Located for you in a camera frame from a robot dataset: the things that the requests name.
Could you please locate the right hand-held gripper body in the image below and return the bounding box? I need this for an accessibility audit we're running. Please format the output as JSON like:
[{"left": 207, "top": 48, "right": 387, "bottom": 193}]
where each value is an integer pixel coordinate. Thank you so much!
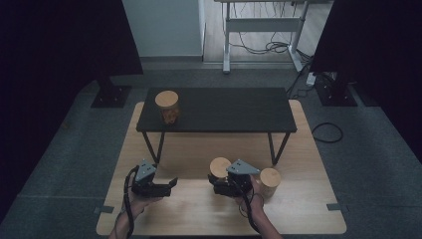
[{"left": 212, "top": 158, "right": 262, "bottom": 198}]

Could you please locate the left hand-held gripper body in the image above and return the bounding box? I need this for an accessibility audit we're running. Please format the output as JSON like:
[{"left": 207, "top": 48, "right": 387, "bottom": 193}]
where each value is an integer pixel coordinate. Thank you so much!
[{"left": 130, "top": 158, "right": 172, "bottom": 199}]

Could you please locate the wooden cylinder block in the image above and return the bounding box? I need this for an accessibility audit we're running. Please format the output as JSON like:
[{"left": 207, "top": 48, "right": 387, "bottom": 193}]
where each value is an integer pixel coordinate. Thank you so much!
[{"left": 209, "top": 156, "right": 233, "bottom": 182}]

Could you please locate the glass jar with wooden lid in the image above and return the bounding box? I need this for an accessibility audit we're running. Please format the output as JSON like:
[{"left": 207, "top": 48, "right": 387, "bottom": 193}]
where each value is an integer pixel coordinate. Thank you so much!
[{"left": 259, "top": 167, "right": 283, "bottom": 199}]

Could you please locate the black metal shelf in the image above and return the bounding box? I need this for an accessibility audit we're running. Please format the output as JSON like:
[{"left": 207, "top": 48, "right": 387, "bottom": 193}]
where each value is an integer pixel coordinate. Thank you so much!
[{"left": 135, "top": 87, "right": 299, "bottom": 166}]

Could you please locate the glass jar with orange contents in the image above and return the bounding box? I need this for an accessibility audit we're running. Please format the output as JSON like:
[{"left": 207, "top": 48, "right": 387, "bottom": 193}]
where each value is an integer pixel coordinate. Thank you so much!
[{"left": 154, "top": 90, "right": 181, "bottom": 125}]

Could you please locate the person's left hand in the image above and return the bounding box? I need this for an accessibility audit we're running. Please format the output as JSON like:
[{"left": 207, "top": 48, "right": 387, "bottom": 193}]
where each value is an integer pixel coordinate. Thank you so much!
[{"left": 126, "top": 190, "right": 163, "bottom": 217}]

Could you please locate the person's right hand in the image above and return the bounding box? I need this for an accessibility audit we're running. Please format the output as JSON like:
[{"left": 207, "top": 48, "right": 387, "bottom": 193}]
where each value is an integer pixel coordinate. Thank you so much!
[{"left": 234, "top": 174, "right": 266, "bottom": 218}]

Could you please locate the grey tape strip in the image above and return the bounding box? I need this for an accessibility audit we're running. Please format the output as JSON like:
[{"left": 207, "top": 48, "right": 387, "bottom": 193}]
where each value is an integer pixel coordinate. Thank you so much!
[
  {"left": 325, "top": 202, "right": 350, "bottom": 213},
  {"left": 93, "top": 205, "right": 115, "bottom": 215}
]

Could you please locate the black stand with base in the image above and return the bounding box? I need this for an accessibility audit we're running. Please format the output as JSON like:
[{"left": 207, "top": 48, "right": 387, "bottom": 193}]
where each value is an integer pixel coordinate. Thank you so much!
[
  {"left": 314, "top": 72, "right": 359, "bottom": 108},
  {"left": 91, "top": 75, "right": 133, "bottom": 110}
]

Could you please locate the white cabinet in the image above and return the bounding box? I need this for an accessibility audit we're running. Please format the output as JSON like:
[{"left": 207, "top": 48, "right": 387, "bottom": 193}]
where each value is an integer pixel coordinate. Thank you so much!
[{"left": 121, "top": 0, "right": 207, "bottom": 63}]

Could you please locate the dark curtain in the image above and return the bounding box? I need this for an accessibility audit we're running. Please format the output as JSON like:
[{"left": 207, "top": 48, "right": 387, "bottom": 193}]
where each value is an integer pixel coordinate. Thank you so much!
[
  {"left": 0, "top": 0, "right": 144, "bottom": 224},
  {"left": 309, "top": 0, "right": 422, "bottom": 164}
]

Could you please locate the left hand-held gripper black cable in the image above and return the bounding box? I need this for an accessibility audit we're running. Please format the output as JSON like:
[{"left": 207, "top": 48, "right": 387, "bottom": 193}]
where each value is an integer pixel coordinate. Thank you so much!
[{"left": 122, "top": 164, "right": 140, "bottom": 239}]

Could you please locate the hand-held gripper black cable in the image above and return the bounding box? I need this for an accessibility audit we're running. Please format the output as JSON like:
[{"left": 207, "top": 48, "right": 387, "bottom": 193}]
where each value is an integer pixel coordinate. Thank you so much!
[
  {"left": 231, "top": 178, "right": 264, "bottom": 234},
  {"left": 122, "top": 164, "right": 140, "bottom": 239}
]

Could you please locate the right hand-held gripper black cable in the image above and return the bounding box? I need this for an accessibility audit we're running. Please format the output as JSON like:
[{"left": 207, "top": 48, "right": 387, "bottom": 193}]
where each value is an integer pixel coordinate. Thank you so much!
[{"left": 231, "top": 178, "right": 264, "bottom": 234}]

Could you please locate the black power strip cable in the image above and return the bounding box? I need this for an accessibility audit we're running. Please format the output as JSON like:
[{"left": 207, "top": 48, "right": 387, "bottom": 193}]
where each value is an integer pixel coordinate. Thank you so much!
[{"left": 285, "top": 63, "right": 314, "bottom": 101}]

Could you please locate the looped black cable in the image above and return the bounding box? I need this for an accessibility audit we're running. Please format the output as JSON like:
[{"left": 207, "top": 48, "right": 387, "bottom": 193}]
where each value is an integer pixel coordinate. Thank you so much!
[{"left": 311, "top": 121, "right": 344, "bottom": 144}]

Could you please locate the bundle of floor cables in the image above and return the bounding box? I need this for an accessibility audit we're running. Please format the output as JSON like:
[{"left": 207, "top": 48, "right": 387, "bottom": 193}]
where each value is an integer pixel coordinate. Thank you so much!
[{"left": 228, "top": 1, "right": 315, "bottom": 64}]

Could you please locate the white desk frame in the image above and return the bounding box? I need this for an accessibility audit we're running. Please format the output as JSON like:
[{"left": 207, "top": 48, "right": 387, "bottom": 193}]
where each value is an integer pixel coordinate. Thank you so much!
[{"left": 213, "top": 0, "right": 332, "bottom": 75}]

